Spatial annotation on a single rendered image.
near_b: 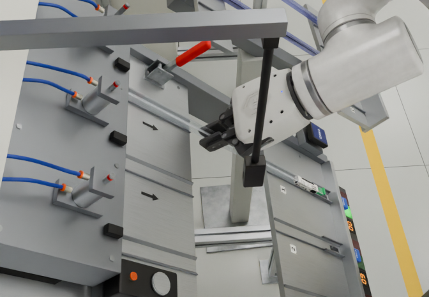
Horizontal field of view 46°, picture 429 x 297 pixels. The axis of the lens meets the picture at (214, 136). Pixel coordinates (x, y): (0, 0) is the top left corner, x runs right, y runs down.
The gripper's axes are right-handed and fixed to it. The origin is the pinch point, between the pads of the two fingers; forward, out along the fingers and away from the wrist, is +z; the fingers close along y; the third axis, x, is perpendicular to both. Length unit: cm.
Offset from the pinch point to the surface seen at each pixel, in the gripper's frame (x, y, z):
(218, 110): 3.7, -8.1, 1.2
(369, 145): 115, -59, 3
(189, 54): -12.1, -5.6, -4.6
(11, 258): -29.9, 27.9, 2.4
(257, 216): 87, -32, 41
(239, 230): 56, -13, 31
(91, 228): -24.3, 24.3, -1.0
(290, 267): 15.7, 17.7, -1.9
